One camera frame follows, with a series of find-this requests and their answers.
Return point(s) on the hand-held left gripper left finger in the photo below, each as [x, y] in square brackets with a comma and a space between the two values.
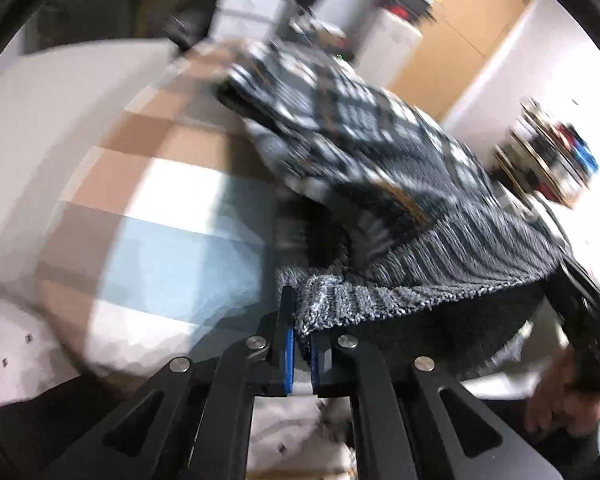
[289, 360]

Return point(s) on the person's right hand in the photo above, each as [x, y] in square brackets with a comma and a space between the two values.
[560, 395]

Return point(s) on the white cabinet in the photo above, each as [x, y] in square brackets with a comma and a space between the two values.
[390, 40]

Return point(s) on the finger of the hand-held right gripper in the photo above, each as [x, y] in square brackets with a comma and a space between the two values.
[535, 220]

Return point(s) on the rows of assorted sneakers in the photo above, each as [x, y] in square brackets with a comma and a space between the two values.
[575, 150]

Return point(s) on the white patterned floor rug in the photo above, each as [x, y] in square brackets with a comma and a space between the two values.
[25, 355]

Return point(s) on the checked pastel bed cover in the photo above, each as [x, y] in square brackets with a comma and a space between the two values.
[145, 200]

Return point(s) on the wooden shoe rack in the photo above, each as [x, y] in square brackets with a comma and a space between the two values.
[540, 162]

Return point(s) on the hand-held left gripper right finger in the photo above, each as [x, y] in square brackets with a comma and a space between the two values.
[319, 365]

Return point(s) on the wooden door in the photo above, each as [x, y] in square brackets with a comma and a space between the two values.
[470, 25]

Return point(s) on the plaid knit cardigan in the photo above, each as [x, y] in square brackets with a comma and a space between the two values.
[405, 160]

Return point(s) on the white desk with drawers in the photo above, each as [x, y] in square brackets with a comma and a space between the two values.
[245, 15]

